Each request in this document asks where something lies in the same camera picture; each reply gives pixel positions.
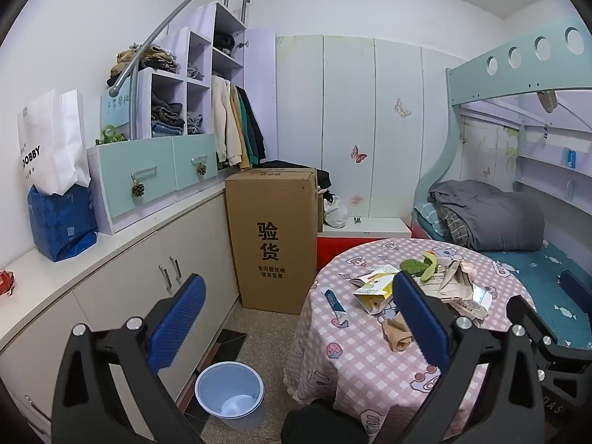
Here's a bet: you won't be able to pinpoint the brown paper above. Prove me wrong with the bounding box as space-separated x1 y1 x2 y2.
380 312 413 353

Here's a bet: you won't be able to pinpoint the brown cloth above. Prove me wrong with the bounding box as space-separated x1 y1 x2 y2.
535 89 559 114

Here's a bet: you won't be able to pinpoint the teal printed bedsheet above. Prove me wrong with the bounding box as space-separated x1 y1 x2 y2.
413 202 592 350

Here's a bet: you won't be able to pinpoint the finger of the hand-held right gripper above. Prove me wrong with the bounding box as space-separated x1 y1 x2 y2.
506 293 556 349
559 269 592 309

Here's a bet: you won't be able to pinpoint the green plant ornament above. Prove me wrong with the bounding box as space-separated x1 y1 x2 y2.
95 124 127 147

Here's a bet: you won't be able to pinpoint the black hanging coat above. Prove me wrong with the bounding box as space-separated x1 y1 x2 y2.
236 85 268 164

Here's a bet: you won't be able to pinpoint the large cardboard box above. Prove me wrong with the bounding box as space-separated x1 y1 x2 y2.
225 168 324 316

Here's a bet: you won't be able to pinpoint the white wardrobe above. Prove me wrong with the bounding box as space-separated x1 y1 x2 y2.
274 34 465 223

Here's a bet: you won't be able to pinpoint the white paper shopping bag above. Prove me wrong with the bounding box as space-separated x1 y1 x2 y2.
17 88 92 196

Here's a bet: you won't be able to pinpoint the shiny foil wrapper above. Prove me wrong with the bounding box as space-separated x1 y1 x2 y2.
472 284 495 309

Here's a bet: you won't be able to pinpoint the kraft paper bag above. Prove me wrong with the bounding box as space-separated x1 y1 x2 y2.
418 259 492 322

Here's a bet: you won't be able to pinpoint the green hanging garment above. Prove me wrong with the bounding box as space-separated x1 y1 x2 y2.
244 102 260 159

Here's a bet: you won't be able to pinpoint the blue paper sign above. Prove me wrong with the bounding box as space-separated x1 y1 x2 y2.
101 78 133 131

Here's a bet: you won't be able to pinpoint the plaid blanket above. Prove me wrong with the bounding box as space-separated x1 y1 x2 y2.
437 205 473 243

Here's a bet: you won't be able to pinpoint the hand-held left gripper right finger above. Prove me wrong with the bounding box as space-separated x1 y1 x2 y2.
393 270 547 444

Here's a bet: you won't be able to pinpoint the black flat board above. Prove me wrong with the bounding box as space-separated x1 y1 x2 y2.
199 329 247 373

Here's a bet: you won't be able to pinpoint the teal bunk bed frame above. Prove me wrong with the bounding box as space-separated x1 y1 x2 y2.
411 17 592 250

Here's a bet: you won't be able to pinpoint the large teal drawer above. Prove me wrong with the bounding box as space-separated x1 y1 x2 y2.
98 138 179 221

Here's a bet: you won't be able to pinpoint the black folded clothes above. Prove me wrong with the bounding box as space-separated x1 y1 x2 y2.
213 32 238 55

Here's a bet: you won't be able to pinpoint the stepped white cubby shelf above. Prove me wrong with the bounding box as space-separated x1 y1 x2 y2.
87 1 278 236

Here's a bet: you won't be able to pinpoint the blue plastic package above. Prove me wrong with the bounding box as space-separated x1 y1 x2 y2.
27 184 99 263

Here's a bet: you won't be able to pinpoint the low beige cabinet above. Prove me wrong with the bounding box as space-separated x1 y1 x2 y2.
0 179 241 444

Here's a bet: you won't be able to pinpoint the black stool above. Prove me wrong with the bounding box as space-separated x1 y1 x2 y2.
281 401 371 444

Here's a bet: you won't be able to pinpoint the dark grey folded clothes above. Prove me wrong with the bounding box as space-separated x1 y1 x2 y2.
152 94 186 123

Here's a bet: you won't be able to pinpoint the grey duvet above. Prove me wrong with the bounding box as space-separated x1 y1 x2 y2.
428 179 545 252

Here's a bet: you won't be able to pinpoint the mustard hanging garment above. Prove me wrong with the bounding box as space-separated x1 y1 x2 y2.
230 87 251 170

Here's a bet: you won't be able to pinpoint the small teal drawer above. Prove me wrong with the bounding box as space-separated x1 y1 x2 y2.
172 133 219 191

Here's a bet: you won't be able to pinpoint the pile of brown clothes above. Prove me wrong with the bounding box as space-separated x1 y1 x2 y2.
108 43 179 88

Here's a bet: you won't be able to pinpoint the white teal small packet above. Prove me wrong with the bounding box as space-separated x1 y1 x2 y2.
323 288 349 330

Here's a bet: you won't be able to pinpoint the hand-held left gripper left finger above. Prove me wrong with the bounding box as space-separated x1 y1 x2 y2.
52 274 206 444

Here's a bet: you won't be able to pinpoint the folded blue jeans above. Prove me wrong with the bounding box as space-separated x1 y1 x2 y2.
151 120 186 139

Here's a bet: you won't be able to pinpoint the grey metal handrail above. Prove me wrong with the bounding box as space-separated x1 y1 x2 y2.
107 0 251 142

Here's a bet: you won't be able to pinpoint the blue plastic bin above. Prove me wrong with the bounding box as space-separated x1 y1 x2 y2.
195 361 266 432

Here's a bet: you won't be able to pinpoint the yellow white snack packet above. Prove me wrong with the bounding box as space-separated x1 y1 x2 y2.
353 282 395 316

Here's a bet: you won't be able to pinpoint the white printed packet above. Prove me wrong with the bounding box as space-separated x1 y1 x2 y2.
348 263 402 294

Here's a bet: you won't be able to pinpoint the cream hanging jacket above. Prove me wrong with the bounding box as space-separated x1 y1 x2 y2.
211 76 244 168

